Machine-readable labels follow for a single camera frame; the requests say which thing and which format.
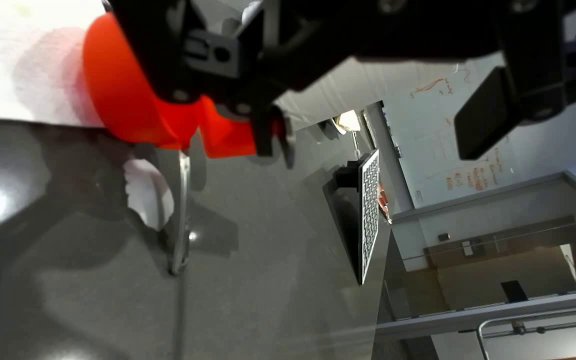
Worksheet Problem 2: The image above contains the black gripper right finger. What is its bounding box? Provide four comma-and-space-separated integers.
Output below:
454, 0, 565, 160

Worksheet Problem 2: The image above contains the white paper near edge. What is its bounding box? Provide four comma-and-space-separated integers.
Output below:
0, 0, 105, 129

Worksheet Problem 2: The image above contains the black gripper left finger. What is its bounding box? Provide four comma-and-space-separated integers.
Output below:
109, 0, 289, 158

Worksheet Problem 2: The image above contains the orange measuring cup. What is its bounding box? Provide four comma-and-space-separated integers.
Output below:
81, 11, 287, 276

